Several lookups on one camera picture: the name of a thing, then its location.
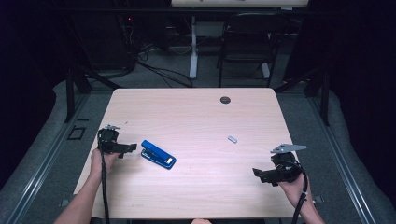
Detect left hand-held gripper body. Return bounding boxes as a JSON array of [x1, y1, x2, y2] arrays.
[[97, 124, 125, 154]]

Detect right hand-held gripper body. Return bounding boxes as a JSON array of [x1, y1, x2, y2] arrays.
[[264, 143, 307, 185]]

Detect blue stapler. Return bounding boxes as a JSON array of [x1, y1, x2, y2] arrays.
[[140, 139, 177, 171]]

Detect person's left hand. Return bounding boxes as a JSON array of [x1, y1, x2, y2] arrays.
[[90, 147, 121, 178]]

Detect person's right hand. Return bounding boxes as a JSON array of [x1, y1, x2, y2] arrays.
[[277, 173, 309, 209]]

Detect black metal stand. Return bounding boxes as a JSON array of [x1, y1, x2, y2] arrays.
[[274, 66, 331, 127], [64, 66, 121, 123]]

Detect dark equipment cabinet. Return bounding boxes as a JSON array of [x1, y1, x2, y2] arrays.
[[90, 12, 134, 71]]

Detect black folding chair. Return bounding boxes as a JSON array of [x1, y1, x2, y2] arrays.
[[217, 12, 290, 89]]

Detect white desk top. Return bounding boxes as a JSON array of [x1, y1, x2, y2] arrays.
[[171, 0, 309, 8]]

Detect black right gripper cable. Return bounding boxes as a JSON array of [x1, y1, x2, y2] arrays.
[[274, 158, 310, 224]]

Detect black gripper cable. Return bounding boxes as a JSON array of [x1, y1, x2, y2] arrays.
[[97, 130, 112, 224], [274, 158, 310, 224]]

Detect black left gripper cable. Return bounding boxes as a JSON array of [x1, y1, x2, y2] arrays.
[[97, 130, 112, 224]]

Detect metal floor rail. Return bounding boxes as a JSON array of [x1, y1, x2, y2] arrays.
[[6, 92, 92, 224], [307, 92, 378, 224]]

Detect black floor cables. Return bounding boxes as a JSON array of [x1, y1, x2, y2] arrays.
[[136, 43, 194, 89]]

